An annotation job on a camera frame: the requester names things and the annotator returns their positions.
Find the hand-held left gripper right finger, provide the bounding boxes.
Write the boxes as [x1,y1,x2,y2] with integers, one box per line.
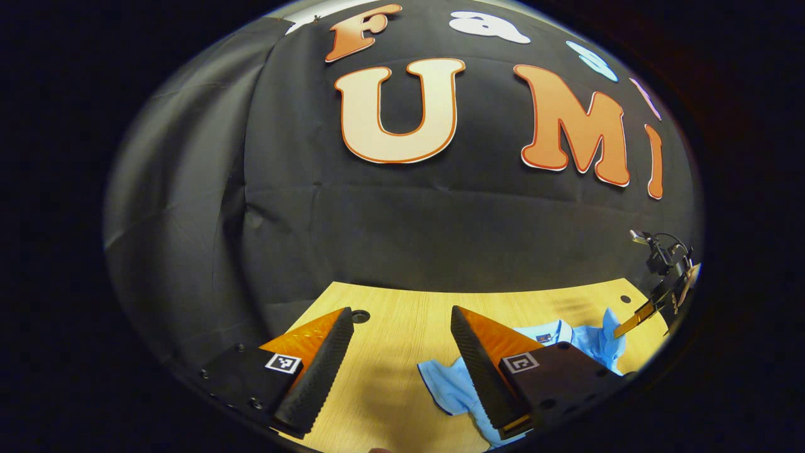
[451,306,630,441]

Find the black backdrop cloth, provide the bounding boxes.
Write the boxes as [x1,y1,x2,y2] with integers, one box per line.
[104,0,704,378]

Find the light blue T-shirt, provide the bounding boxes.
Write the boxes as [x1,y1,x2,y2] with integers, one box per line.
[418,308,630,449]

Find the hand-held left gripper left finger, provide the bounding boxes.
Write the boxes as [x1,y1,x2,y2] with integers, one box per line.
[200,307,355,440]

